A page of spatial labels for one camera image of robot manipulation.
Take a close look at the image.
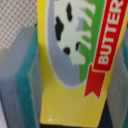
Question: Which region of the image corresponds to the gripper grey teal left finger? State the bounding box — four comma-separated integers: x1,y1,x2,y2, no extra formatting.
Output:
0,27,42,128

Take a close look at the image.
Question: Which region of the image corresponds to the gripper grey teal right finger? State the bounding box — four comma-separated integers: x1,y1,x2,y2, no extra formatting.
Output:
105,36,128,128

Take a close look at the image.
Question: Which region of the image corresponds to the yellow toy butter box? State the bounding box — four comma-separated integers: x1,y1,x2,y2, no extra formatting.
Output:
37,0,128,127

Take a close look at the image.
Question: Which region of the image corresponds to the white woven placemat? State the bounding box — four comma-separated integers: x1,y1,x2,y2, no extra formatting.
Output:
0,0,38,51

